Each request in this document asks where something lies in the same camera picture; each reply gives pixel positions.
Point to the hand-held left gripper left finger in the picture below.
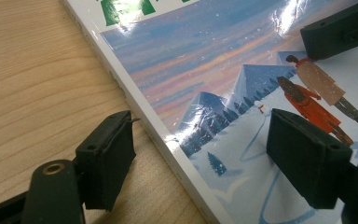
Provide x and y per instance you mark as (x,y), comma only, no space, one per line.
(105,161)

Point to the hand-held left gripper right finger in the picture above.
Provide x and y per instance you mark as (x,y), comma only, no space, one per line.
(310,161)

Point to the snow scene cover magazine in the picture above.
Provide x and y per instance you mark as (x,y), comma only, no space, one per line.
(214,77)

